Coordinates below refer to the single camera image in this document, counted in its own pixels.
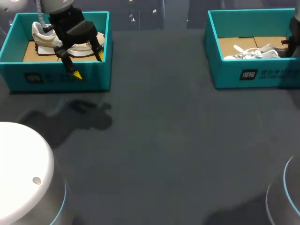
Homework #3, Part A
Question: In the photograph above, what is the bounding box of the beige shoe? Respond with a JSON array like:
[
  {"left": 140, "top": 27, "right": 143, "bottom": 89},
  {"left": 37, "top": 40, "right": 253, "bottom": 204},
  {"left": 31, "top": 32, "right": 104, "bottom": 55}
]
[{"left": 31, "top": 21, "right": 105, "bottom": 58}]

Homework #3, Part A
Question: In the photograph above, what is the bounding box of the white cable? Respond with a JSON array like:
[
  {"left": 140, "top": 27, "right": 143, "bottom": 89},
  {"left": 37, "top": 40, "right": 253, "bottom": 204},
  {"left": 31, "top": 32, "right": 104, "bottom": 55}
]
[{"left": 35, "top": 0, "right": 53, "bottom": 33}]

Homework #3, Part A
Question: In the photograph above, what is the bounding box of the teal box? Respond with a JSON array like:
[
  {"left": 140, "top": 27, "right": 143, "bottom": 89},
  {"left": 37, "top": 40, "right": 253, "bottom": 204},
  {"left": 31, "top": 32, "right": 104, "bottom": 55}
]
[
  {"left": 203, "top": 8, "right": 300, "bottom": 90},
  {"left": 0, "top": 11, "right": 113, "bottom": 92}
]

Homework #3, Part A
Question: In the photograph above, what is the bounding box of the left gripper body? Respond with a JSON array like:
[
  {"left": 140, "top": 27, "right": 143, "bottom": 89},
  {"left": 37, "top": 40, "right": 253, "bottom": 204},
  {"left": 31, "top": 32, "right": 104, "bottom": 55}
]
[{"left": 48, "top": 7, "right": 98, "bottom": 48}]

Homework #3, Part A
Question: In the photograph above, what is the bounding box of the white grey shoe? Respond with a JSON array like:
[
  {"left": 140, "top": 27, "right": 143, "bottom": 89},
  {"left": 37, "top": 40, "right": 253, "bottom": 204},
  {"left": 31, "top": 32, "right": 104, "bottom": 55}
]
[{"left": 223, "top": 44, "right": 289, "bottom": 60}]

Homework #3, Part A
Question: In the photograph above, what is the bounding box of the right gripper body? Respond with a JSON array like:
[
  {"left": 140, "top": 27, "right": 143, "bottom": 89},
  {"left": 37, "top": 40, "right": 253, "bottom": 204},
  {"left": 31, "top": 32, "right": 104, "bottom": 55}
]
[{"left": 280, "top": 16, "right": 300, "bottom": 58}]

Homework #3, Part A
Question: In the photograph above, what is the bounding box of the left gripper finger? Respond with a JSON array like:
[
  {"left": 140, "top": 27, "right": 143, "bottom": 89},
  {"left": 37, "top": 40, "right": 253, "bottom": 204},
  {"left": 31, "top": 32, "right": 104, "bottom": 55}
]
[
  {"left": 90, "top": 37, "right": 105, "bottom": 63},
  {"left": 53, "top": 45, "right": 83, "bottom": 80}
]

